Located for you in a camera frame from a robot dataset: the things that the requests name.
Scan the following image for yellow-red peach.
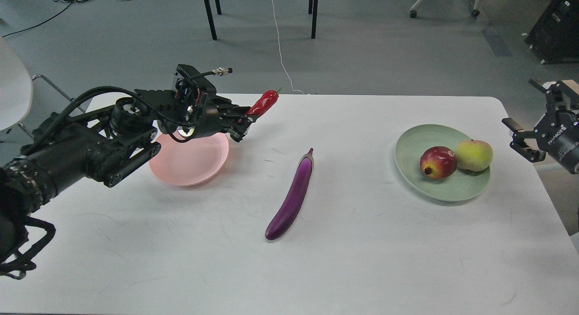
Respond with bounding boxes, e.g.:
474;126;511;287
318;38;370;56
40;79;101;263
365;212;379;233
454;139;494;172

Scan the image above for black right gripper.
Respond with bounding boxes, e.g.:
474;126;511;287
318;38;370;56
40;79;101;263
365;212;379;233
501;78;579;174

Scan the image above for purple eggplant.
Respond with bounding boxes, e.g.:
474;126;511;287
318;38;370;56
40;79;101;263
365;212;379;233
265;148;314;241

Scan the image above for white floor cable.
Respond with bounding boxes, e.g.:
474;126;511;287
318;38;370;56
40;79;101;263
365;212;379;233
265;0;310;95

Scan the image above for black equipment case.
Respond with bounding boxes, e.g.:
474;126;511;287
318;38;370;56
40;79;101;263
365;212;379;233
524;0;579;65

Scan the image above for white chair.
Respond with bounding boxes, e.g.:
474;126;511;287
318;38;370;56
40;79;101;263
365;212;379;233
0;39;72;148

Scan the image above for black table legs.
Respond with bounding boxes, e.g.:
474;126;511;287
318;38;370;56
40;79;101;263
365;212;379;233
203;0;319;41

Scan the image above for red pomegranate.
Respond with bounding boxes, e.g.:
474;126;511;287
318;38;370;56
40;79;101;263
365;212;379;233
420;146;457;180

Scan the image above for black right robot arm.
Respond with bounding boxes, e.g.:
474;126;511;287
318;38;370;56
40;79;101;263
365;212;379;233
502;79;579;174

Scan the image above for green plate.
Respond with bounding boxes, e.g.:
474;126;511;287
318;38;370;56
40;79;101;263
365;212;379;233
394;124;491;202

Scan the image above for pink plate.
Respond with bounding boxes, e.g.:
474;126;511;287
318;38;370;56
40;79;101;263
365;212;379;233
148;133;229;186

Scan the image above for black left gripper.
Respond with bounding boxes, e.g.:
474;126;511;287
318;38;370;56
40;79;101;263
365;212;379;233
179;96;258;143

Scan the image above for red chili pepper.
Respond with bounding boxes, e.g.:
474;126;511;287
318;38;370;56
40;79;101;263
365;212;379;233
245;88;281;117

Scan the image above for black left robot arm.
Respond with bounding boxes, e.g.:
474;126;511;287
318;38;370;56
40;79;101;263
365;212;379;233
0;65;276;280

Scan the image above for white office chair base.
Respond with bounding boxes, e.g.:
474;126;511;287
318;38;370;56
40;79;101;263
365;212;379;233
408;0;481;19

